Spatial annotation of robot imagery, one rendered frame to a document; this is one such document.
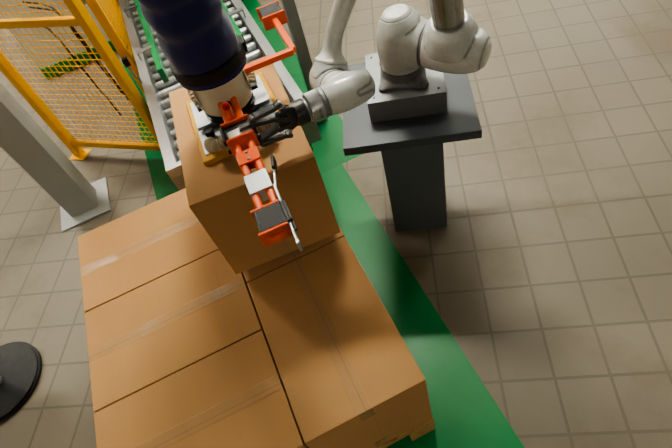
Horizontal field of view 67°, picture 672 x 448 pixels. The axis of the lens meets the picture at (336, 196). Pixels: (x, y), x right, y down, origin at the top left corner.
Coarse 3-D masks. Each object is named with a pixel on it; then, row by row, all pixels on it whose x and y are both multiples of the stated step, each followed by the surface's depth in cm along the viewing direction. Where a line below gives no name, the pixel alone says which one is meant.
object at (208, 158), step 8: (192, 104) 175; (192, 112) 173; (192, 120) 171; (208, 128) 161; (216, 128) 165; (200, 136) 164; (208, 136) 161; (216, 136) 162; (200, 144) 162; (200, 152) 160; (208, 152) 158; (224, 152) 157; (208, 160) 157; (216, 160) 157
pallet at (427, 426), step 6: (432, 420) 181; (420, 426) 180; (426, 426) 183; (432, 426) 186; (408, 432) 179; (414, 432) 182; (420, 432) 185; (426, 432) 189; (396, 438) 180; (414, 438) 188; (384, 444) 177; (390, 444) 180
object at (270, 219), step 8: (256, 208) 122; (264, 208) 121; (272, 208) 121; (280, 208) 120; (256, 216) 120; (264, 216) 120; (272, 216) 119; (280, 216) 119; (264, 224) 118; (272, 224) 118; (280, 224) 117; (288, 224) 118; (264, 232) 117; (272, 232) 117; (264, 240) 118
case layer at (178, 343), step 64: (128, 256) 201; (192, 256) 195; (320, 256) 183; (128, 320) 183; (192, 320) 177; (256, 320) 172; (320, 320) 168; (384, 320) 163; (128, 384) 167; (192, 384) 162; (256, 384) 158; (320, 384) 154; (384, 384) 150
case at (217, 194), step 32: (192, 128) 171; (192, 160) 161; (224, 160) 158; (288, 160) 152; (192, 192) 152; (224, 192) 149; (288, 192) 158; (320, 192) 162; (224, 224) 159; (256, 224) 163; (320, 224) 174; (224, 256) 170; (256, 256) 175
